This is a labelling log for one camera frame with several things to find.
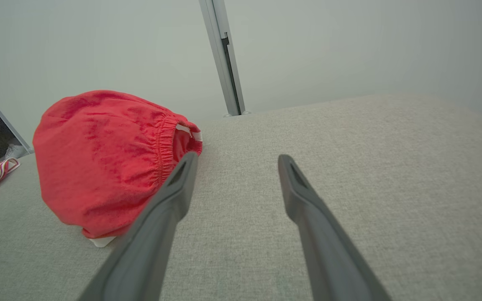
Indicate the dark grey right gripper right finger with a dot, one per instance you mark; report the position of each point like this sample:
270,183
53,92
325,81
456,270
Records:
324,246

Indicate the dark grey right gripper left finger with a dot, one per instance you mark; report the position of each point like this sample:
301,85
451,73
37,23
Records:
157,234

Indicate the red shorts with white waistband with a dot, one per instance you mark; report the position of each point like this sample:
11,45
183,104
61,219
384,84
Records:
98,163

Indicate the grey metal partition post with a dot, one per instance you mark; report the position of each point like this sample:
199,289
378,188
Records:
224,62

